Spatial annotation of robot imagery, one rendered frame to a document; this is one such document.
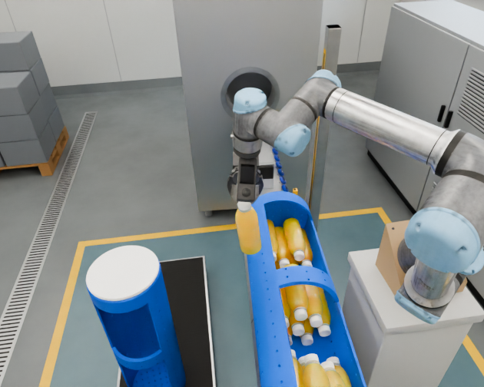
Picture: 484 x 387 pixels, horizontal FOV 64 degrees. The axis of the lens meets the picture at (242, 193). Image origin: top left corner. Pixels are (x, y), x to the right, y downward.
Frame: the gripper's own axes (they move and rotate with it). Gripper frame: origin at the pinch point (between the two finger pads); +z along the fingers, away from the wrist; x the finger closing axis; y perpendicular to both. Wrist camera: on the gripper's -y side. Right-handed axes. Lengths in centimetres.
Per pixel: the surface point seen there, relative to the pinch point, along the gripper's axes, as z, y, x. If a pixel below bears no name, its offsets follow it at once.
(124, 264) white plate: 49, 9, 45
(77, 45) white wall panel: 173, 417, 205
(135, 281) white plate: 47, 0, 39
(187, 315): 142, 31, 29
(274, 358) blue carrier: 21.3, -36.8, -8.4
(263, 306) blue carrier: 26.0, -19.8, -6.5
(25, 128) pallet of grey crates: 149, 215, 193
